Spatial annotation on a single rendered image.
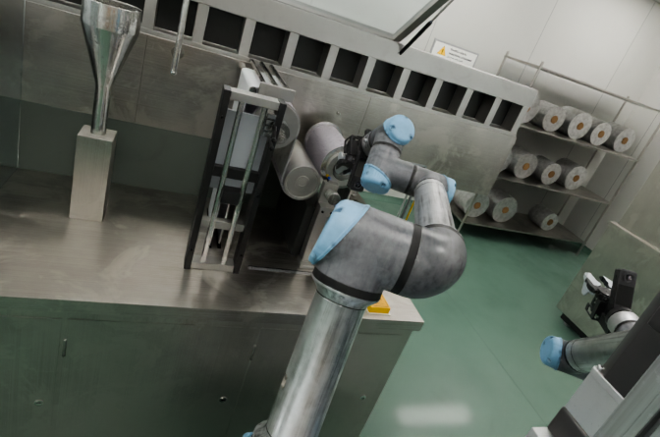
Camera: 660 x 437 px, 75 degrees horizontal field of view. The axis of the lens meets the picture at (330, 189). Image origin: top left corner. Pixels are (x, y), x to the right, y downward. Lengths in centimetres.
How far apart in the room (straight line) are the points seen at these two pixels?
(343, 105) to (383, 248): 108
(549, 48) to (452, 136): 338
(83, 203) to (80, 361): 44
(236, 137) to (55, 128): 72
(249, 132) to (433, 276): 69
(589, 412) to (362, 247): 37
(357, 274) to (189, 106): 108
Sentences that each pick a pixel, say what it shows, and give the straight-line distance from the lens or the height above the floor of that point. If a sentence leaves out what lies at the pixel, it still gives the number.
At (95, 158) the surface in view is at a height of 111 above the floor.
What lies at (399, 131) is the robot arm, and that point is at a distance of 105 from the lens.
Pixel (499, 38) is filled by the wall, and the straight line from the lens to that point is 480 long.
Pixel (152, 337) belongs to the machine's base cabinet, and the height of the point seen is 77.
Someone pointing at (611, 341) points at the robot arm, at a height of 127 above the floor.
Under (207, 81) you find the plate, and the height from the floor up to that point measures 134.
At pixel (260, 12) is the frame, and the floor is 161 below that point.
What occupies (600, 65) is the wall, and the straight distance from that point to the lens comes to 573.
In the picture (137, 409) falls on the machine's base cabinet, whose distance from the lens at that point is 153.
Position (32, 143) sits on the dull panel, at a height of 100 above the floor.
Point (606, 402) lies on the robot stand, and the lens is 72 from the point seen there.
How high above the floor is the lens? 169
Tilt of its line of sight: 22 degrees down
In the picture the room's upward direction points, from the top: 19 degrees clockwise
